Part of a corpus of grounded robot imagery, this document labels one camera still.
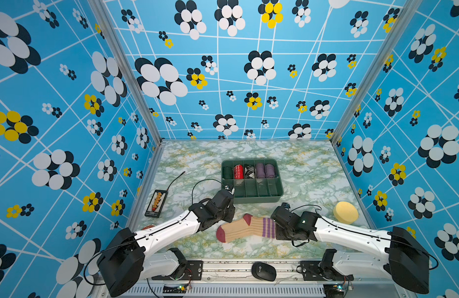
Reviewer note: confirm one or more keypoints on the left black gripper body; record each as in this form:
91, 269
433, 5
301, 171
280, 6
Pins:
229, 215

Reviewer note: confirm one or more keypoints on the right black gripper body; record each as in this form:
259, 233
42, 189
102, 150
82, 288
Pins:
284, 234

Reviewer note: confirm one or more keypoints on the beige purple striped sock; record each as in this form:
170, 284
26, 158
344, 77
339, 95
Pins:
247, 226

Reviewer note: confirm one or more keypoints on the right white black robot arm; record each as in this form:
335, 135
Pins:
394, 254

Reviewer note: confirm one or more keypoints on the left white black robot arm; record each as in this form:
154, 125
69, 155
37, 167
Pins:
132, 256

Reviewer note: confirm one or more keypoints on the dark green rolled sock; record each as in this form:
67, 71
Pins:
228, 173

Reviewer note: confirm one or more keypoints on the red rolled sock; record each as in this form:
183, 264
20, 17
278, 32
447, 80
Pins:
238, 172

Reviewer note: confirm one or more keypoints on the black computer mouse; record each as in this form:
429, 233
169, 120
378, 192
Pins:
263, 271

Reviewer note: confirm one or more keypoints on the green plastic organizer tray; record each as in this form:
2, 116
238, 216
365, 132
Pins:
253, 191

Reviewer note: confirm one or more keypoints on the black tray with skewers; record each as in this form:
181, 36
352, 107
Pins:
154, 208

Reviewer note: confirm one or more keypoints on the black white argyle rolled sock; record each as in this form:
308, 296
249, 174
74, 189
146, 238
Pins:
249, 172

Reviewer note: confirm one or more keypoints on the yellow round sponge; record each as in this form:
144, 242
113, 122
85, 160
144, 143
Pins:
345, 212

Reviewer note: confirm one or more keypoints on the dark purple rolled sock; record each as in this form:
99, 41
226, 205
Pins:
270, 171

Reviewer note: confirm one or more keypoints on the right green circuit board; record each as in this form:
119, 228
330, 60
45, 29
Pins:
335, 291

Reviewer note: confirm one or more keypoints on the green circuit board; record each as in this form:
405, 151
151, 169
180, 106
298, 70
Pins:
180, 289
335, 291

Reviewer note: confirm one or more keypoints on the left green circuit board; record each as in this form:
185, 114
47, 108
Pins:
180, 289

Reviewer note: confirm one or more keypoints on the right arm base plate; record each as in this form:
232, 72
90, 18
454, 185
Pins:
314, 271

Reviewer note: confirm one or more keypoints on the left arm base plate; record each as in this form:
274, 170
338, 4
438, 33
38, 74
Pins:
192, 271

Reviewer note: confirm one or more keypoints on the aluminium front rail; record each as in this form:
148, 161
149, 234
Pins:
232, 278

